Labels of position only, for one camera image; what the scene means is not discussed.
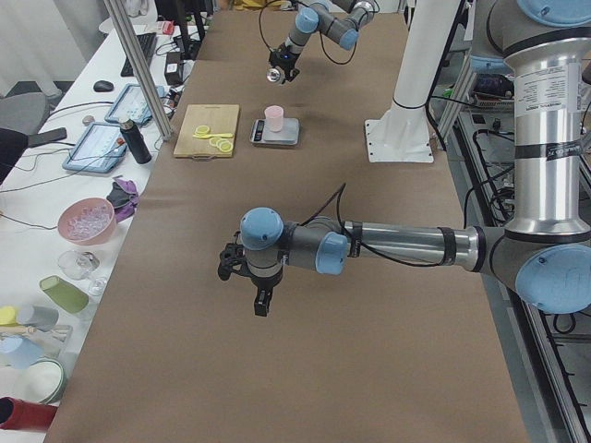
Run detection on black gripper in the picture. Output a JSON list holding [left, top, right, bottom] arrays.
[[269, 44, 299, 84], [217, 231, 283, 317]]

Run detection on clear glass sauce bottle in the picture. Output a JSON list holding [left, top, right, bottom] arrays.
[[266, 67, 284, 84]]

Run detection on pink plastic cup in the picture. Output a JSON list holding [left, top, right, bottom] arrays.
[[264, 105, 283, 132]]

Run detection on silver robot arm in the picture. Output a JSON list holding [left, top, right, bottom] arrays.
[[218, 1, 590, 317], [266, 1, 380, 84]]

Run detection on silver digital kitchen scale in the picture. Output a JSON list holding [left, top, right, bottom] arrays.
[[249, 118, 300, 148]]

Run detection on green plastic cup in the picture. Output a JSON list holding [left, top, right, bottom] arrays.
[[39, 275, 90, 314]]

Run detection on grey cup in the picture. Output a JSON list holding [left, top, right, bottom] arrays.
[[16, 305, 59, 332]]

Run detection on light blue cup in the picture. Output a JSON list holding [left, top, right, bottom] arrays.
[[1, 335, 44, 369]]

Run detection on yellow plastic cup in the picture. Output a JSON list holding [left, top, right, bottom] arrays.
[[0, 305, 19, 327]]

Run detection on yellow plastic knife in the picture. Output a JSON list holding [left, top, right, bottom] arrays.
[[192, 133, 234, 139]]

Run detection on bamboo cutting board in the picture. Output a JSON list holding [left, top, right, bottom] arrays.
[[173, 104, 240, 159]]

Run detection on black keyboard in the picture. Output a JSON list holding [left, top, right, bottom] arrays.
[[120, 32, 159, 78]]

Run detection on upper blue teach pendant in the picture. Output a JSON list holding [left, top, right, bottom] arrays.
[[104, 83, 151, 126]]

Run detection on blue teach pendant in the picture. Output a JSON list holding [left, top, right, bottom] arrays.
[[104, 83, 151, 126], [62, 122, 127, 174]]

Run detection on black water bottle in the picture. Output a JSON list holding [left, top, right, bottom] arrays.
[[118, 116, 151, 164]]

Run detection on purple cloth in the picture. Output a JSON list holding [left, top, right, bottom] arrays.
[[106, 178, 139, 222]]

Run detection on black computer mouse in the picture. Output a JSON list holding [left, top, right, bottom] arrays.
[[93, 80, 115, 93]]

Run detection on wine glass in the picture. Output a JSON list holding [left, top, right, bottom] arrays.
[[57, 250, 107, 297]]

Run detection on pink bowl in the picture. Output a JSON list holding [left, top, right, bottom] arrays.
[[57, 198, 116, 245]]

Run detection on lower blue teach pendant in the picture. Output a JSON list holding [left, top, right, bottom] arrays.
[[62, 122, 127, 174]]

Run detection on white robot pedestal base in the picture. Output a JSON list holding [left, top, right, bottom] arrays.
[[366, 0, 462, 163]]

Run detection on aluminium frame post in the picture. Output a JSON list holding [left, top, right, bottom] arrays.
[[104, 0, 173, 141]]

